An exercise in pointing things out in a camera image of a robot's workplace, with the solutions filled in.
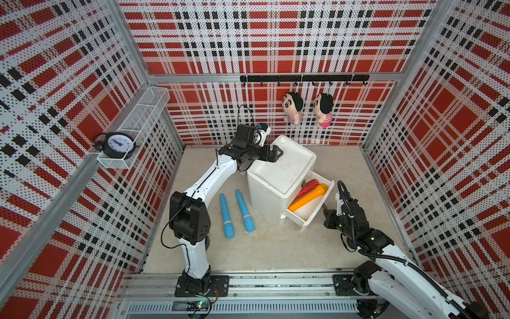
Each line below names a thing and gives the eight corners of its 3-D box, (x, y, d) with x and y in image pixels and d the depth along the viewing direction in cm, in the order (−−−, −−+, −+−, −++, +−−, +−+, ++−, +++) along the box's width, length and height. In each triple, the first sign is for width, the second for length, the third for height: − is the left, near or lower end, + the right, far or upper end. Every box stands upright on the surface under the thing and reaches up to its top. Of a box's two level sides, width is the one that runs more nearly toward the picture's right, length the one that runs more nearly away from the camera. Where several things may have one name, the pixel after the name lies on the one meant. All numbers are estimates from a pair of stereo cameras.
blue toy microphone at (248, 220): (246, 234, 89) (245, 231, 86) (234, 193, 102) (234, 190, 100) (256, 230, 90) (255, 227, 87) (243, 191, 103) (243, 187, 101)
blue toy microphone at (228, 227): (226, 240, 86) (225, 238, 85) (218, 197, 100) (217, 195, 99) (235, 237, 87) (235, 235, 86) (226, 195, 101) (225, 192, 99)
